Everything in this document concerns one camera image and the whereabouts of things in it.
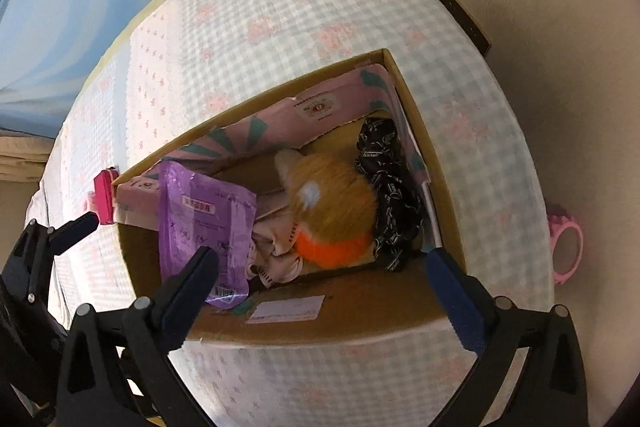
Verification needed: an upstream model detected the beige cloth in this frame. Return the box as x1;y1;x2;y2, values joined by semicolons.
245;207;306;290

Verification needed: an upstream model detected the cardboard box with pink lining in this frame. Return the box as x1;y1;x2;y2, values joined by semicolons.
112;48;468;350

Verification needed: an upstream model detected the light blue hanging cloth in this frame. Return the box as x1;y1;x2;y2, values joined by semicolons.
0;0;186;140

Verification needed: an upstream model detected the purple plastic packet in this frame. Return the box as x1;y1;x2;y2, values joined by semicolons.
158;160;258;310

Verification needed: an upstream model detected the black patterned cloth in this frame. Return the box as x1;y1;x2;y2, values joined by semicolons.
355;117;431;273

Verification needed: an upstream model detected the brown plush toy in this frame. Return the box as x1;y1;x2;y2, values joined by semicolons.
274;149;379;248

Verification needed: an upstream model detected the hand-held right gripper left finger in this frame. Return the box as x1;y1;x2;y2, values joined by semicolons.
56;246;221;427

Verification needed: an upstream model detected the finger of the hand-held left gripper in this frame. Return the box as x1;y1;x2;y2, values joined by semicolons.
10;211;101;308

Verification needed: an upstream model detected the beige curtain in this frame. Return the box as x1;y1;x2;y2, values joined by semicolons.
0;129;68;184

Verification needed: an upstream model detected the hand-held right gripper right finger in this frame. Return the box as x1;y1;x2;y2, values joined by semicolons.
425;246;590;427

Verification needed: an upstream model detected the pink plastic ring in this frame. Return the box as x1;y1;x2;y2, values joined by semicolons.
547;204;585;288

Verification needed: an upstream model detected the dark brown wall strip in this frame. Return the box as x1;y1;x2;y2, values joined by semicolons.
425;0;491;56

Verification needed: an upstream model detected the small magenta box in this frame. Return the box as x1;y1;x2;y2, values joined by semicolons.
87;168;121;226

